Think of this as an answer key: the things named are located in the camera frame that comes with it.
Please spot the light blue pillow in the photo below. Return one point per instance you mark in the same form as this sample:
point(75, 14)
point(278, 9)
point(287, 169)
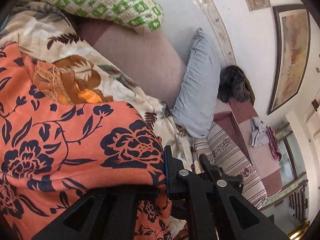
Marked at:
point(195, 104)

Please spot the magenta crumpled cloth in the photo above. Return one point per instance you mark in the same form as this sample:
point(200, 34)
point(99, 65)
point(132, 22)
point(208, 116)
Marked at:
point(273, 144)

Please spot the large framed wall picture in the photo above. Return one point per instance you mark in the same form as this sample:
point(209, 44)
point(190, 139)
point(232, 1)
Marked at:
point(293, 34)

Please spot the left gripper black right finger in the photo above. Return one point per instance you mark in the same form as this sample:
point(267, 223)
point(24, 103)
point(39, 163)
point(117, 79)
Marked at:
point(212, 203)

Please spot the striped floral pillow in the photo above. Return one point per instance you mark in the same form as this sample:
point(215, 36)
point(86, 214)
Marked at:
point(223, 152)

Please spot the orange floral garment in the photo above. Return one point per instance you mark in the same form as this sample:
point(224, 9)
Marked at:
point(53, 153)

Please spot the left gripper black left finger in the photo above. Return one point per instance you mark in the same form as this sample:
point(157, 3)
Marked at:
point(104, 213)

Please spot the cream leaf-pattern blanket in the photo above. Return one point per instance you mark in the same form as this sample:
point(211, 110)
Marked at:
point(42, 31)

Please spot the green white patterned pillow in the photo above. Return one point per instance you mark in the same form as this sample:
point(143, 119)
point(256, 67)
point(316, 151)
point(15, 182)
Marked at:
point(141, 15)

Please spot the dark furry cushion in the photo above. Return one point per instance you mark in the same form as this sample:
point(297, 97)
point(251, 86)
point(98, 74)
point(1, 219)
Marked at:
point(233, 84)

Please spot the pink quilted mattress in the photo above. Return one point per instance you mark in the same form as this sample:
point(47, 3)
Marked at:
point(148, 59)

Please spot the grey crumpled cloth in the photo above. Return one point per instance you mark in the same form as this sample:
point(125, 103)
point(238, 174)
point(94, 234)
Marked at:
point(258, 136)

